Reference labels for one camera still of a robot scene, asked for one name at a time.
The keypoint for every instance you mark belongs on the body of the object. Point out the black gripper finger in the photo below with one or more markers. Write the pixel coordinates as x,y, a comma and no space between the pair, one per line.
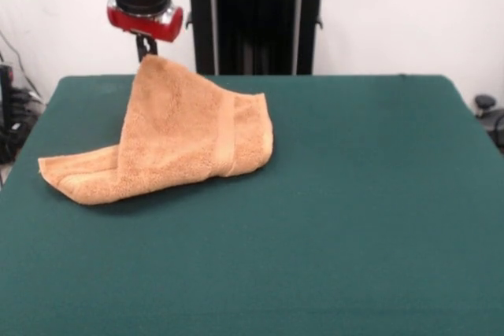
152,46
141,49

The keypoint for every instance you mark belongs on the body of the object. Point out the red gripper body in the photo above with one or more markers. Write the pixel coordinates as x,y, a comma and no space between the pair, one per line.
145,25

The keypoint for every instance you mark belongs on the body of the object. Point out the tan terry towel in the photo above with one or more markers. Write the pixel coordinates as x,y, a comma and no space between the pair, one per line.
177,135

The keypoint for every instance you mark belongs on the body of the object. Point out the black power strip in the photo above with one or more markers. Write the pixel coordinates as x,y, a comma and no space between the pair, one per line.
23,105

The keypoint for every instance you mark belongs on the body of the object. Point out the black chair caster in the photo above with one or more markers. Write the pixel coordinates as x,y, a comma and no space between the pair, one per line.
485,102

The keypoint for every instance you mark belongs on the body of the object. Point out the black chair base leg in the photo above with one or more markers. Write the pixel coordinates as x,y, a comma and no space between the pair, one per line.
497,123

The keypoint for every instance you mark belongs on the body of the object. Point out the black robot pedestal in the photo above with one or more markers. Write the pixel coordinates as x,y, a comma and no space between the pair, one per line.
256,17

